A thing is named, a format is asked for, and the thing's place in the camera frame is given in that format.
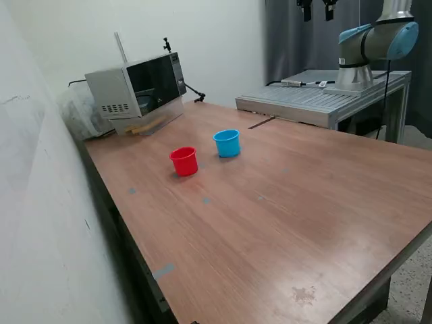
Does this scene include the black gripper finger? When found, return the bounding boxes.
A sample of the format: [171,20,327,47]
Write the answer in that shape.
[322,0,339,22]
[296,0,313,22]

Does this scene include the aluminium robot base table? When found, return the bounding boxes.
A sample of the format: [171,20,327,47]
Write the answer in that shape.
[235,69,413,142]

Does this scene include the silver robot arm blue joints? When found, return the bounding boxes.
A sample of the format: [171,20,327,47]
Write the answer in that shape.
[323,0,420,96]

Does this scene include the dark grey curtain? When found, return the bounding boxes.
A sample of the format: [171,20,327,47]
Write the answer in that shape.
[264,0,432,139]

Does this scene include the blue plastic cup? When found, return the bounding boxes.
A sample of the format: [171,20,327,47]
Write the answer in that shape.
[211,129,242,159]

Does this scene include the clear acrylic riser stand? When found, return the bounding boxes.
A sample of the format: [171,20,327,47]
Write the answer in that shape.
[109,96,186,136]

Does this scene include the thin white rod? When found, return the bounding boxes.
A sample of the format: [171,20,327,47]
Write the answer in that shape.
[113,32,128,65]

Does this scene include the red plastic cup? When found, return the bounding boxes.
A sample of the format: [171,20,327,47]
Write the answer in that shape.
[168,146,199,178]

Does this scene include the wooden sticks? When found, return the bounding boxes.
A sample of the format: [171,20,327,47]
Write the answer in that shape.
[125,116,169,136]

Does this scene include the silver microwave oven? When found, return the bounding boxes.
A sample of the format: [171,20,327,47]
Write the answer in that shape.
[84,51,188,119]

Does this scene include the translucent plastic storage box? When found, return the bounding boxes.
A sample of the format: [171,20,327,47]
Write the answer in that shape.
[57,84,115,141]

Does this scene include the long grey tape strip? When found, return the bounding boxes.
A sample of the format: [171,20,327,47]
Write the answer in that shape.
[152,263,176,280]

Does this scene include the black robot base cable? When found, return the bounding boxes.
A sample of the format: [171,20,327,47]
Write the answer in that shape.
[375,57,394,140]

